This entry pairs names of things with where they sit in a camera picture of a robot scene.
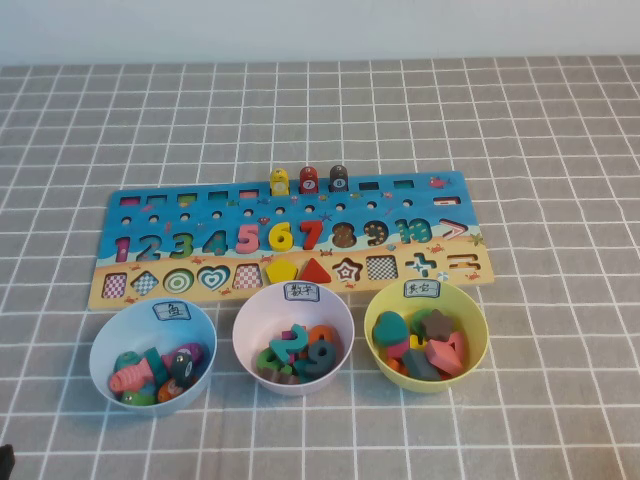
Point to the pink wooden number five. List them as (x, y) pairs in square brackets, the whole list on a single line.
[(250, 237)]

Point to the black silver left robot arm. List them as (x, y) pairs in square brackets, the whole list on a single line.
[(5, 465)]

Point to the red wooden triangle piece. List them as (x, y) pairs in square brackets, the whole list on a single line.
[(315, 275)]

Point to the blue wooden number puzzle board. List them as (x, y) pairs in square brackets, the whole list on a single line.
[(350, 215)]

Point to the yellow wooden pentagon piece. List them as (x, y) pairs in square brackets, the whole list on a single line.
[(281, 273)]

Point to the light pink plastic bowl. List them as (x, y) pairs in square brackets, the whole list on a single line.
[(250, 325)]

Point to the teal wooden heart piece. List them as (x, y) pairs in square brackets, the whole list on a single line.
[(390, 327)]

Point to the green wooden shape piece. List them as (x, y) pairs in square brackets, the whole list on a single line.
[(417, 317)]

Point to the green wooden number piece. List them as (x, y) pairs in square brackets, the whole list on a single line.
[(266, 359)]

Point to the magenta wooden shape piece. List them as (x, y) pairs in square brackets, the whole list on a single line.
[(396, 350)]

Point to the yellow wooden shape piece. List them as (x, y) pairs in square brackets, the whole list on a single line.
[(416, 341)]

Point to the brown wooden star piece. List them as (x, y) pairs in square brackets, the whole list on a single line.
[(437, 325)]

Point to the orange wooden shape piece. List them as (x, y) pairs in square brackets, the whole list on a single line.
[(396, 365)]

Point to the yellow plastic bowl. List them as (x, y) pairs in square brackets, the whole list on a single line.
[(470, 320)]

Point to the black wooden fish piece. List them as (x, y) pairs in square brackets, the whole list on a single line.
[(182, 369)]

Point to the orange wooden fish piece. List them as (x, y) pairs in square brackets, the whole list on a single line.
[(169, 391)]

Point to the light blue plastic bowl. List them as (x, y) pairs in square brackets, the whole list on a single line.
[(115, 340)]

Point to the teal wooden fish piece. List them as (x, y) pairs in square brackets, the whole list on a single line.
[(126, 361)]

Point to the green wooden fish piece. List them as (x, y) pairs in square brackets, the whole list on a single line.
[(136, 398)]

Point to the red wooden number seven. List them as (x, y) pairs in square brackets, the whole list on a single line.
[(312, 232)]

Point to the yellow wooden number six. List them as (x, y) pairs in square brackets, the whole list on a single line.
[(280, 240)]

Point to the white paper label number characters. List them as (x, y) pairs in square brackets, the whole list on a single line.
[(301, 292)]

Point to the red wooden fish peg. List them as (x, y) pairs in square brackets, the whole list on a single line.
[(308, 180)]

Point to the brown wooden fish peg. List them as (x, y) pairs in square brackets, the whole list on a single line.
[(338, 179)]

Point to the yellow wooden fish peg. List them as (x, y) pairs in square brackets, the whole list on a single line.
[(279, 182)]

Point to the orange wooden number zero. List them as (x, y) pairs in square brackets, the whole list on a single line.
[(320, 334)]

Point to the teal wooden number two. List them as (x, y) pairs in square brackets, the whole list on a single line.
[(287, 345)]

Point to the dark teal number nine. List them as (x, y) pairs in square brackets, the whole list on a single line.
[(320, 357)]

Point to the grey teal wooden hexagon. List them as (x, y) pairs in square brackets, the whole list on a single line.
[(420, 365)]

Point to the white paper label fish character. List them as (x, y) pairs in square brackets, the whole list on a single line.
[(172, 311)]

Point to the purple pink wooden fish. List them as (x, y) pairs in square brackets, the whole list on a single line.
[(192, 351)]

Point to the salmon pink wooden block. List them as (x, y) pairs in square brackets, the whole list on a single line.
[(442, 357)]

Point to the pink wooden angle sign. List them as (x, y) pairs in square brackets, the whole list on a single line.
[(459, 342)]

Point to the dark teal wooden fish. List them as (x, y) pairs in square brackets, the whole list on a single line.
[(156, 365)]

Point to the pink striped wooden fish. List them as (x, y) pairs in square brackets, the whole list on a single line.
[(127, 380)]

